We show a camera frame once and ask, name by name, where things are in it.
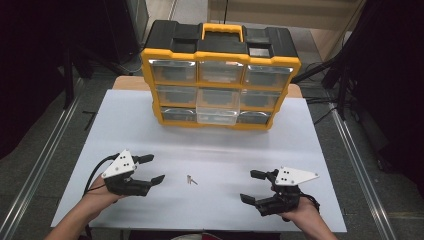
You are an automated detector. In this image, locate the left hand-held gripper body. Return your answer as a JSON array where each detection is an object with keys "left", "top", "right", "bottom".
[{"left": 101, "top": 149, "right": 154, "bottom": 197}]

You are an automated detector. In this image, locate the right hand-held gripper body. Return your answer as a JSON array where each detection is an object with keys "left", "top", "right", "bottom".
[{"left": 254, "top": 166, "right": 320, "bottom": 217}]

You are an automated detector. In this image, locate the clear plastic screw drawer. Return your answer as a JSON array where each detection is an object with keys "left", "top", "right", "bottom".
[{"left": 195, "top": 87, "right": 242, "bottom": 126}]

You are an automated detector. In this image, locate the yellow black organizer cabinet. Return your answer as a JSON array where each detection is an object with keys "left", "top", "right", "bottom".
[{"left": 139, "top": 19, "right": 303, "bottom": 132}]

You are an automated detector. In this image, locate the person's left hand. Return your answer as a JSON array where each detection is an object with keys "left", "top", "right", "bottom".
[{"left": 83, "top": 174, "right": 126, "bottom": 211}]

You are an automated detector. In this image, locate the person's right hand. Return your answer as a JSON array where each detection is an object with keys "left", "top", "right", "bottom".
[{"left": 279, "top": 196, "right": 321, "bottom": 231}]

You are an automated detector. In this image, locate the black bent metal rod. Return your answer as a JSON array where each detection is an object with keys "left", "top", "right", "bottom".
[{"left": 82, "top": 110, "right": 98, "bottom": 132}]

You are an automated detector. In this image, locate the white table cover sheet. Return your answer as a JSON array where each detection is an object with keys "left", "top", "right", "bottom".
[{"left": 50, "top": 89, "right": 348, "bottom": 233}]

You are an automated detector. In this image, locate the grid of clear cabinet drawers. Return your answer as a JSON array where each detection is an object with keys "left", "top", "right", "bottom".
[{"left": 148, "top": 59, "right": 295, "bottom": 126}]

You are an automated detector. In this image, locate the black metal stand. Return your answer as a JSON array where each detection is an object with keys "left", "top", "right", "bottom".
[
  {"left": 61, "top": 46, "right": 128, "bottom": 111},
  {"left": 291, "top": 0, "right": 368, "bottom": 121}
]

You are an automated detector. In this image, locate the black curtain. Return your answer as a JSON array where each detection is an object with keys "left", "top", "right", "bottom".
[
  {"left": 0, "top": 0, "right": 141, "bottom": 161},
  {"left": 346, "top": 0, "right": 424, "bottom": 194}
]

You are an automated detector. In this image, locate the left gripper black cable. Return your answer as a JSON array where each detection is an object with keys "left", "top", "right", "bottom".
[{"left": 83, "top": 153, "right": 120, "bottom": 198}]

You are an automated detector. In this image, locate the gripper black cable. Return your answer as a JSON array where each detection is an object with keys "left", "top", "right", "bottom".
[
  {"left": 83, "top": 153, "right": 120, "bottom": 198},
  {"left": 298, "top": 191, "right": 321, "bottom": 214}
]

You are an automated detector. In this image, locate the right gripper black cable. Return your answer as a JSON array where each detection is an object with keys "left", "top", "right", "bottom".
[{"left": 298, "top": 191, "right": 321, "bottom": 214}]

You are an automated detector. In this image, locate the metal floor rail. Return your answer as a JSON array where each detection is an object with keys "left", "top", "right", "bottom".
[
  {"left": 0, "top": 78, "right": 86, "bottom": 240},
  {"left": 326, "top": 101, "right": 398, "bottom": 240}
]

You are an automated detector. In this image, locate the black floor cable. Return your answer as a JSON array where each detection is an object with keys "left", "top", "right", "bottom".
[
  {"left": 313, "top": 107, "right": 336, "bottom": 126},
  {"left": 303, "top": 95, "right": 339, "bottom": 105}
]

